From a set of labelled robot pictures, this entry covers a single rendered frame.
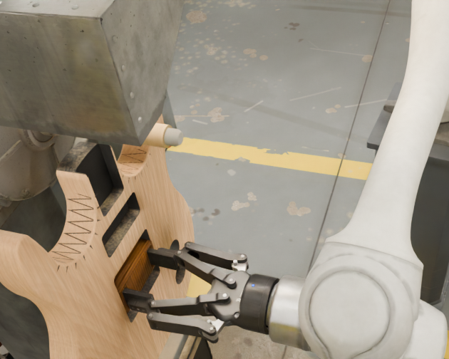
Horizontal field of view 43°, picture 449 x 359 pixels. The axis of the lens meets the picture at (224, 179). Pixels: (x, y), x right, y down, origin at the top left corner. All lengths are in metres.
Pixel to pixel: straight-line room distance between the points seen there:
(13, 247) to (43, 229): 0.60
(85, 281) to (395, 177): 0.39
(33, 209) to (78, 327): 0.48
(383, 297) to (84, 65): 0.33
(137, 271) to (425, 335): 0.39
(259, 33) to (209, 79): 0.47
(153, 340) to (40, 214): 0.40
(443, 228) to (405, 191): 1.12
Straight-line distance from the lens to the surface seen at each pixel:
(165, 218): 0.89
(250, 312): 0.75
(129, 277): 0.82
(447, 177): 1.58
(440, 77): 0.81
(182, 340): 1.71
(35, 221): 1.19
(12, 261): 0.63
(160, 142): 0.77
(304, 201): 2.34
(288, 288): 0.74
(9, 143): 0.85
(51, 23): 0.52
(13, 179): 0.88
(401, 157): 0.64
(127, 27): 0.53
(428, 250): 1.82
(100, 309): 0.77
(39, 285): 0.66
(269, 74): 3.01
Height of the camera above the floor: 1.75
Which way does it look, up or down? 45 degrees down
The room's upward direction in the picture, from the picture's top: 11 degrees counter-clockwise
